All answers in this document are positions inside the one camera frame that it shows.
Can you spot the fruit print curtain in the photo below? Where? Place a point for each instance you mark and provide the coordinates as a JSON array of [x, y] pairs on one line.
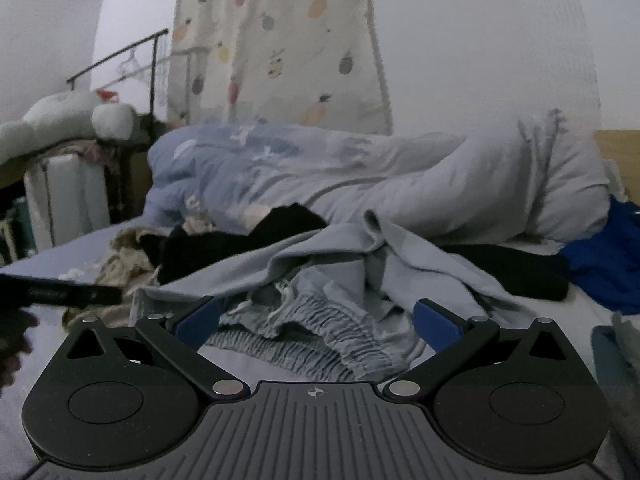
[[280, 35]]

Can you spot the light blue pants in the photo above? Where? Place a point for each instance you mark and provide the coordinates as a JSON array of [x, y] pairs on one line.
[[350, 260]]

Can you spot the slate blue folded garment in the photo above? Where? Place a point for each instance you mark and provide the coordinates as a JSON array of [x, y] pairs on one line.
[[607, 360]]

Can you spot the black garment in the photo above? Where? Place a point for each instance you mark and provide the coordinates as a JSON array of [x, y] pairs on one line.
[[215, 245]]

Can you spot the black clothes rack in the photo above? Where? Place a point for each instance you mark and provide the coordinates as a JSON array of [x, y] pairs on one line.
[[120, 52]]

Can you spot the beige patterned garment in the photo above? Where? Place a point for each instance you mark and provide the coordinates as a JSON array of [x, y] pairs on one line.
[[125, 265]]

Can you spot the royal blue garment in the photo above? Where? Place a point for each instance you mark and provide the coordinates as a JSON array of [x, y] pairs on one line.
[[605, 260]]

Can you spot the white plush toy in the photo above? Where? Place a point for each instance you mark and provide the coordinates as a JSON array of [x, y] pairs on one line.
[[55, 120]]

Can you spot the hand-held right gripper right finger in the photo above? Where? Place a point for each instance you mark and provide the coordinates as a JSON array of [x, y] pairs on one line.
[[437, 322]]

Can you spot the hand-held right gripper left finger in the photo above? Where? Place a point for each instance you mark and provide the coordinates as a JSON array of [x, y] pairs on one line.
[[197, 322]]

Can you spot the wooden headboard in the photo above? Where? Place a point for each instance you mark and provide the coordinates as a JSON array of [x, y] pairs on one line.
[[620, 150]]

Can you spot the light blue printed duvet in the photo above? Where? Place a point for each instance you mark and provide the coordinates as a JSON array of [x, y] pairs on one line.
[[350, 180]]

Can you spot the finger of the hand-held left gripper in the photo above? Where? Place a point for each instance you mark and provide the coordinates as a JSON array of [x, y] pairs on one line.
[[60, 294]]

